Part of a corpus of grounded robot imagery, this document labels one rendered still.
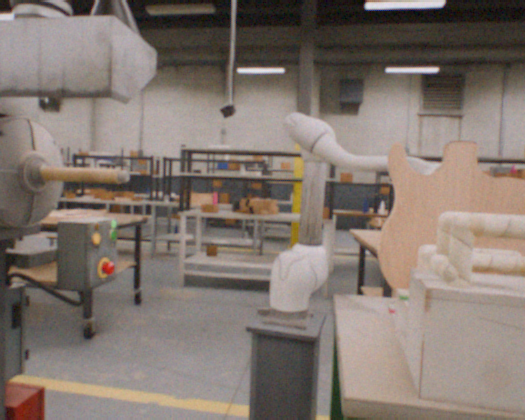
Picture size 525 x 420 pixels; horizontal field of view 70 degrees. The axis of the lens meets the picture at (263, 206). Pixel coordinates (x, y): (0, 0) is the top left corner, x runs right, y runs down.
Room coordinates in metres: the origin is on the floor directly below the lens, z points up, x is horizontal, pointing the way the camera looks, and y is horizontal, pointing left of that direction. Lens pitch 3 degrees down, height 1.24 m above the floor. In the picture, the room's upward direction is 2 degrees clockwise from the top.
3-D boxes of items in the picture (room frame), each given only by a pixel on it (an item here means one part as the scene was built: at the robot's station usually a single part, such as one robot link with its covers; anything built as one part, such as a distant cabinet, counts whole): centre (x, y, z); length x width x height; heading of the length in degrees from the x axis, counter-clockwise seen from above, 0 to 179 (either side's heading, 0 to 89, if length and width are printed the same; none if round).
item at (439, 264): (0.61, -0.30, 1.12); 0.11 x 0.03 x 0.03; 169
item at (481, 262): (0.71, -0.42, 1.12); 0.20 x 0.03 x 0.03; 78
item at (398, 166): (0.93, -0.34, 1.32); 0.07 x 0.04 x 0.09; 78
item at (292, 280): (1.53, -0.13, 0.87); 0.18 x 0.16 x 0.22; 153
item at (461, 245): (0.57, -0.30, 1.15); 0.03 x 0.03 x 0.09
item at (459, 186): (0.90, -0.46, 1.17); 0.35 x 0.04 x 0.40; 78
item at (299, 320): (1.53, -0.10, 0.73); 0.22 x 0.18 x 0.06; 74
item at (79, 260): (1.12, 0.60, 0.99); 0.24 x 0.21 x 0.26; 81
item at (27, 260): (1.06, 0.61, 1.02); 0.19 x 0.04 x 0.04; 171
